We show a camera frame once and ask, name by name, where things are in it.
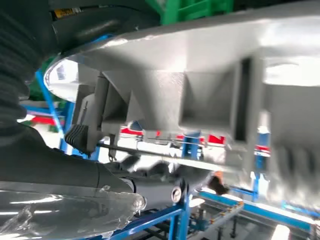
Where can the blue metal shelf rack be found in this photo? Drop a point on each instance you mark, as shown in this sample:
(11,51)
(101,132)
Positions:
(180,218)

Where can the red barrier belt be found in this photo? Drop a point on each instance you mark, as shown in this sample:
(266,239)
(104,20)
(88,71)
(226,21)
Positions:
(216,139)

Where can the tall green plastic crate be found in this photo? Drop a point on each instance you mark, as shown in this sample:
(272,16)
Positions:
(175,10)

